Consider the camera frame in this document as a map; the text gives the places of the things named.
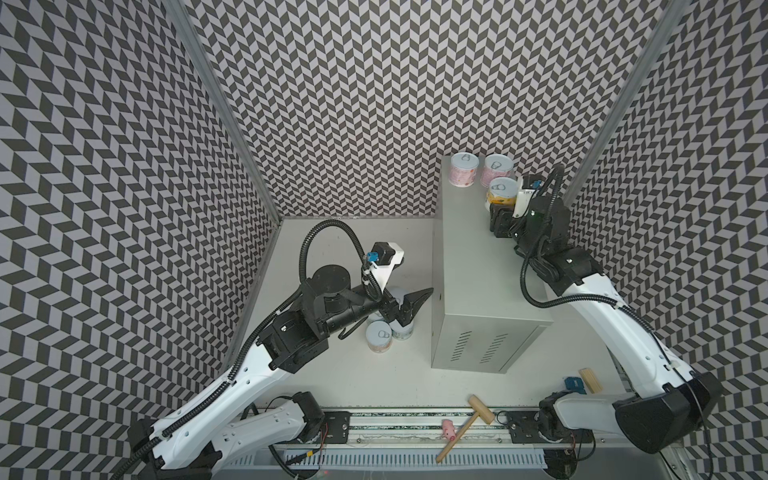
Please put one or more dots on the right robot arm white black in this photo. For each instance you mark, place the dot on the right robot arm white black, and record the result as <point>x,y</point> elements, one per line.
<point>669,399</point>

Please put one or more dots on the orange label can front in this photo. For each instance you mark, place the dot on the orange label can front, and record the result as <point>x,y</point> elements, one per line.
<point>502,191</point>

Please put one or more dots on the small blue box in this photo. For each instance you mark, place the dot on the small blue box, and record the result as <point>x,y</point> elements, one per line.
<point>575,384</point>

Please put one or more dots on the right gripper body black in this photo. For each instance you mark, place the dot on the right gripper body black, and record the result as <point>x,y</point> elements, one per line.
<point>507,222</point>

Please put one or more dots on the small pink toy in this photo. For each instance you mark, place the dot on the small pink toy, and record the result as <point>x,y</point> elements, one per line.
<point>448,430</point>

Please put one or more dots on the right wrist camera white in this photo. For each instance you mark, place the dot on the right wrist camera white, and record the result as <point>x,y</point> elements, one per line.
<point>528,185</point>

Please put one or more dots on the wooden mallet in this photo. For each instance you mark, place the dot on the wooden mallet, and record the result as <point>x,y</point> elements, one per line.
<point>480,411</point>

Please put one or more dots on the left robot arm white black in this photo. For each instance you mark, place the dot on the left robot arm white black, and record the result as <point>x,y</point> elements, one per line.
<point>324,304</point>

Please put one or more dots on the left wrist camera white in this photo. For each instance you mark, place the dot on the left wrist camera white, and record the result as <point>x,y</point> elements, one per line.
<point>380,262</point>

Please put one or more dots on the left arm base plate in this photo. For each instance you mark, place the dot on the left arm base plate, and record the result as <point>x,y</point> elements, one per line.
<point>334,429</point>

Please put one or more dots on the white vent grille strip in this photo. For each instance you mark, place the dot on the white vent grille strip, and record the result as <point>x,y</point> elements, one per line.
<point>423,460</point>

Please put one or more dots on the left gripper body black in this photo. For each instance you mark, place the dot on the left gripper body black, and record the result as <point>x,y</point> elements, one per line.
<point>385,305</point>

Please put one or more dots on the pink label can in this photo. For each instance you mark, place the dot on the pink label can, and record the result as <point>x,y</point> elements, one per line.
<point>495,166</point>
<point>463,169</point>

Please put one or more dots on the can teal label right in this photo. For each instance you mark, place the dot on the can teal label right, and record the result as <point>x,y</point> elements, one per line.
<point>400,332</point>

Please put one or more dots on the grey metal cabinet box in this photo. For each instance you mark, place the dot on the grey metal cabinet box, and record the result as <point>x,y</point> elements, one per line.
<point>480,319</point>

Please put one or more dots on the small wooden block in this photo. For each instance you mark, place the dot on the small wooden block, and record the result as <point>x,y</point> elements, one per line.
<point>591,381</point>

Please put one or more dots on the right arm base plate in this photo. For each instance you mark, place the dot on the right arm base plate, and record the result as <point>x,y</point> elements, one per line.
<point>524,427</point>

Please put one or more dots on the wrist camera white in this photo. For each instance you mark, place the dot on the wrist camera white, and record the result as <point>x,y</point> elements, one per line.
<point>380,262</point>
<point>528,185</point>

